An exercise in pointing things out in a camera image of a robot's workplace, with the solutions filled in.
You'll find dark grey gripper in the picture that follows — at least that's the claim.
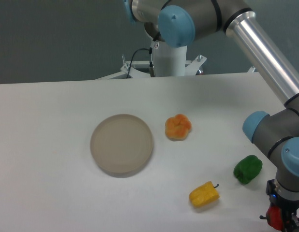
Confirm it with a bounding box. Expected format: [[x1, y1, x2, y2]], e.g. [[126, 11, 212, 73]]
[[266, 179, 299, 232]]

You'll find red toy bell pepper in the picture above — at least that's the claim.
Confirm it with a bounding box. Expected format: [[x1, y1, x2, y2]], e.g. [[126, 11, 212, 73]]
[[259, 205, 284, 231]]

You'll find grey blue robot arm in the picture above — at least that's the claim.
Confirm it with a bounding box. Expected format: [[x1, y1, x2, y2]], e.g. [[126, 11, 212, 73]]
[[123, 0, 299, 232]]

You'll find green toy bell pepper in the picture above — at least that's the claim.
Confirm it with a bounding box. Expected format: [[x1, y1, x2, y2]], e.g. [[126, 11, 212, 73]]
[[233, 155, 263, 185]]

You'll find yellow toy bell pepper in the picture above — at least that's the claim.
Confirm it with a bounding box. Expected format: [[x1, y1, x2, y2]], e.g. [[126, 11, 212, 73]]
[[189, 181, 220, 208]]

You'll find orange knotted bread roll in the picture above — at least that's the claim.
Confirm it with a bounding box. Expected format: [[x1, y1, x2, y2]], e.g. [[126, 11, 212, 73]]
[[165, 114, 192, 141]]

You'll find round beige plate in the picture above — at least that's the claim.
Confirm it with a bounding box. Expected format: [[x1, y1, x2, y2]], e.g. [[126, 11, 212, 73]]
[[90, 114, 154, 176]]

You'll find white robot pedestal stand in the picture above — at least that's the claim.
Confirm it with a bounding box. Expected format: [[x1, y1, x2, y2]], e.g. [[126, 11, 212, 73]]
[[99, 31, 207, 80]]

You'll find black cable with connector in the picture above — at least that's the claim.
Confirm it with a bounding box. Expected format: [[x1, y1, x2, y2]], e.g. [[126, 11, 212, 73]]
[[126, 31, 162, 78]]

